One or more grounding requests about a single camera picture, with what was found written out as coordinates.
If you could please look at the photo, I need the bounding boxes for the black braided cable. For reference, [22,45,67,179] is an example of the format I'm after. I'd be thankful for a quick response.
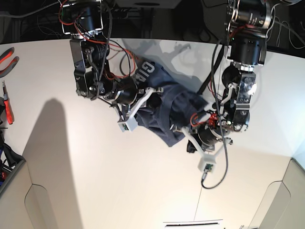
[201,38,231,190]
[95,0,114,96]

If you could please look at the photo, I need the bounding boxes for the red grey pliers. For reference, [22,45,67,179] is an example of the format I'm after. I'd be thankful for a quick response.
[0,47,20,76]

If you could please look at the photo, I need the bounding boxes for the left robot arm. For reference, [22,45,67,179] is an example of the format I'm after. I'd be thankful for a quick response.
[170,0,272,167]

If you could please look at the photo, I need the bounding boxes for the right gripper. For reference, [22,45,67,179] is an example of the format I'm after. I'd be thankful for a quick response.
[108,78,163,123]

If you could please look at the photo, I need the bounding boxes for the red handled cutters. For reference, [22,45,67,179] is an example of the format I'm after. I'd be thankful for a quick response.
[2,81,14,125]

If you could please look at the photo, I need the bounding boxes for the black braided left cable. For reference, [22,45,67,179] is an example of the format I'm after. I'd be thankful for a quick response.
[95,0,114,96]

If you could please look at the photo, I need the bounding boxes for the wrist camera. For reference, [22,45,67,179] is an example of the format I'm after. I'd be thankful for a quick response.
[118,117,138,132]
[198,155,216,180]

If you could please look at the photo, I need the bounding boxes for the black braided right cable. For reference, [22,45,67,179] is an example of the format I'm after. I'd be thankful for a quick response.
[201,38,231,190]

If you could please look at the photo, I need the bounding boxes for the blue t-shirt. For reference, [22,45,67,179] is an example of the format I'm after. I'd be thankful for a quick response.
[135,58,208,147]

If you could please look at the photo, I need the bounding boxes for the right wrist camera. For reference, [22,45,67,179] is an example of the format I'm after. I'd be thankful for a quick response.
[118,117,138,132]

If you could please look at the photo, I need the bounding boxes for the grey storage bin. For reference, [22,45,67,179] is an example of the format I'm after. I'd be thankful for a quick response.
[0,137,26,198]

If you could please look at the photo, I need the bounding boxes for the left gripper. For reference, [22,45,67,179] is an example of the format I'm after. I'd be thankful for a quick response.
[170,125,233,162]

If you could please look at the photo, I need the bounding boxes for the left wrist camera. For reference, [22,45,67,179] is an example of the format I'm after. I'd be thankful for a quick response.
[198,155,216,180]

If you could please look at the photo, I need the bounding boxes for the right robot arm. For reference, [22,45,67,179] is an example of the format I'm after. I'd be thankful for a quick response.
[59,0,195,147]

